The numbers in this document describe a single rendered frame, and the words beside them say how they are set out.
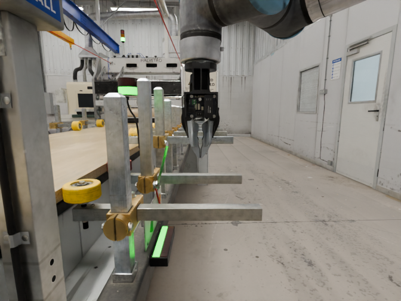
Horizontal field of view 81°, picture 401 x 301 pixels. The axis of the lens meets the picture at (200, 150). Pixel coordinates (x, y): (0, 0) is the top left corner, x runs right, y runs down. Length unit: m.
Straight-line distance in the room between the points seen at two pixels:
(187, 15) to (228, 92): 9.21
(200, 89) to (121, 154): 0.21
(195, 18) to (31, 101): 0.36
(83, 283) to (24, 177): 0.55
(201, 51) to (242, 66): 9.47
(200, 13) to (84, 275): 0.72
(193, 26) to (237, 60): 9.46
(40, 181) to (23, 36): 0.13
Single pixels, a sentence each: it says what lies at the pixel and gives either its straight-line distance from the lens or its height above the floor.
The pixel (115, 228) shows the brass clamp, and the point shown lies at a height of 0.84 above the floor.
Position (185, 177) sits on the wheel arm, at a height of 0.85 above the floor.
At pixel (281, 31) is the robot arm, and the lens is 0.60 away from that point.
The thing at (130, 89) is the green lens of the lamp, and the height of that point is 1.13.
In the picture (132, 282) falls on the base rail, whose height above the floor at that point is 0.70.
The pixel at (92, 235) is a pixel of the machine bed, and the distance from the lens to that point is 0.93.
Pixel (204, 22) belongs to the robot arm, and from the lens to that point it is 0.53.
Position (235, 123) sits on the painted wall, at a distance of 9.76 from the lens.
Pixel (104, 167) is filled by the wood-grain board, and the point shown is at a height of 0.89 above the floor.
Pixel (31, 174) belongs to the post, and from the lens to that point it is 0.26.
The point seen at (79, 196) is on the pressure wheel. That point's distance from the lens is 0.58.
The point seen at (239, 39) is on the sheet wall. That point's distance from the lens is 10.14.
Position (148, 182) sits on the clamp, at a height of 0.86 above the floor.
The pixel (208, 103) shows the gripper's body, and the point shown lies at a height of 1.09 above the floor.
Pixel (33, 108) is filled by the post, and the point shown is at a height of 1.07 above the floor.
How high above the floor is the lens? 1.07
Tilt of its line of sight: 10 degrees down
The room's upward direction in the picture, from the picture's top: straight up
